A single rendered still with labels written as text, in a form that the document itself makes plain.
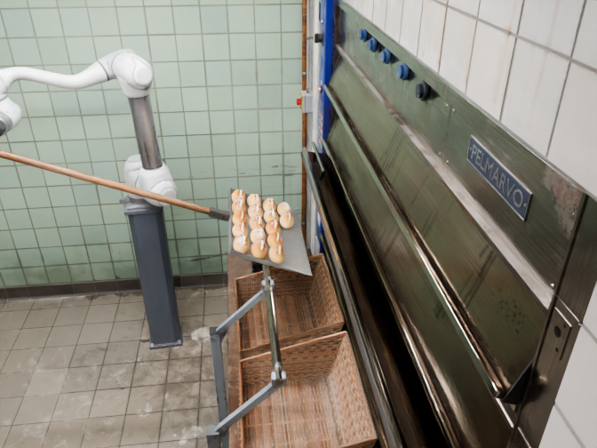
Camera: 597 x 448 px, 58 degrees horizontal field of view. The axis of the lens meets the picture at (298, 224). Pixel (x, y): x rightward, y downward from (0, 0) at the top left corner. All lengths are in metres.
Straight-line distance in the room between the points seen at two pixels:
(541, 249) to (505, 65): 0.30
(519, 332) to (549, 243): 0.18
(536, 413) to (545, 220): 0.31
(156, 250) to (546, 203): 2.55
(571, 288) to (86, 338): 3.34
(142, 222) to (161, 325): 0.74
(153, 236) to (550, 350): 2.52
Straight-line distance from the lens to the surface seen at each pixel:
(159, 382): 3.41
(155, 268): 3.25
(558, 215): 0.87
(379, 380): 1.36
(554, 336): 0.88
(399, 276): 1.57
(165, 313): 3.44
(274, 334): 1.85
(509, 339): 1.00
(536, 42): 0.90
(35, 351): 3.86
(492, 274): 1.07
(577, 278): 0.82
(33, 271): 4.21
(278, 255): 2.19
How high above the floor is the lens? 2.42
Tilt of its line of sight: 31 degrees down
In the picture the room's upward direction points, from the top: straight up
